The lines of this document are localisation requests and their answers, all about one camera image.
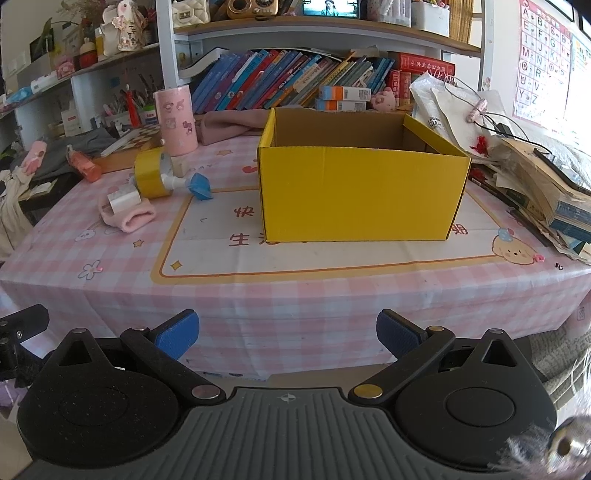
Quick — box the pink fuzzy sock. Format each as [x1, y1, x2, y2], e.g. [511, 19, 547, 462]
[98, 199, 156, 234]

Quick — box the blue object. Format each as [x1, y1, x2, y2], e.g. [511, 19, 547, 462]
[187, 173, 213, 201]

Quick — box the yellow tape roll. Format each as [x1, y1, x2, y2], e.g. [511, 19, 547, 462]
[133, 147, 172, 200]

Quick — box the white charger plug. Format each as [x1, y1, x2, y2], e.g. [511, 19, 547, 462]
[107, 184, 141, 214]

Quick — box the pink checked tablecloth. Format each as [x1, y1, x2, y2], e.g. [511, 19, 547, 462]
[1, 137, 590, 378]

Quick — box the grey clothing pile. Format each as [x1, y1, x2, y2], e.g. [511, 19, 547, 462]
[13, 127, 117, 182]

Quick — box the orange pink bottle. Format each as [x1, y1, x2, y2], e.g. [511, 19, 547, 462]
[66, 144, 102, 183]

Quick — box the wooden chess board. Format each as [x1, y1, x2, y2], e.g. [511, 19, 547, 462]
[92, 124, 161, 173]

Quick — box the yellow cardboard box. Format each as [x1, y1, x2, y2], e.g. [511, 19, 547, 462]
[257, 108, 471, 242]

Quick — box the stack of old books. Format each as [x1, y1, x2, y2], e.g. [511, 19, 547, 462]
[478, 137, 590, 264]

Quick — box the pink cylinder container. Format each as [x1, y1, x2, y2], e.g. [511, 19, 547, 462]
[154, 85, 198, 157]

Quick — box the pink purple cloth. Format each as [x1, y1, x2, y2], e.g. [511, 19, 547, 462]
[197, 110, 270, 145]

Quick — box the red figurine pen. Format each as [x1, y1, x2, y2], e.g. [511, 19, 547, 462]
[124, 89, 141, 129]

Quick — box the white tote bag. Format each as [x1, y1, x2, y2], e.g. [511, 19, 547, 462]
[410, 73, 506, 160]

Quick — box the pink pig plush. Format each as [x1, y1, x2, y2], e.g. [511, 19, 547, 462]
[370, 87, 398, 113]

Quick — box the orange white box lower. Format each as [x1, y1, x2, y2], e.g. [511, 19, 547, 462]
[315, 98, 367, 112]

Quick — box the orange white box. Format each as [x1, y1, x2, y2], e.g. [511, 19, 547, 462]
[318, 86, 372, 102]
[315, 98, 367, 112]

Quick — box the orange white box upper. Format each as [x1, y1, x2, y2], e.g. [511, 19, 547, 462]
[318, 86, 372, 102]

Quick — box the red thick dictionary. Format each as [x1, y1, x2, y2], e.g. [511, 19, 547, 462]
[388, 52, 456, 78]

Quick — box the white quilted handbag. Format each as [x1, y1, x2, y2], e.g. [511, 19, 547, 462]
[171, 0, 211, 28]

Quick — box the smartphone showing video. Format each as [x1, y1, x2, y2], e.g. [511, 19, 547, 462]
[303, 0, 360, 18]

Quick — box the gold retro radio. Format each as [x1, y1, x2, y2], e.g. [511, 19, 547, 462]
[226, 0, 279, 19]

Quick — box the alphabet wall poster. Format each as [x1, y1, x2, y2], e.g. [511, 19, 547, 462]
[513, 1, 572, 131]

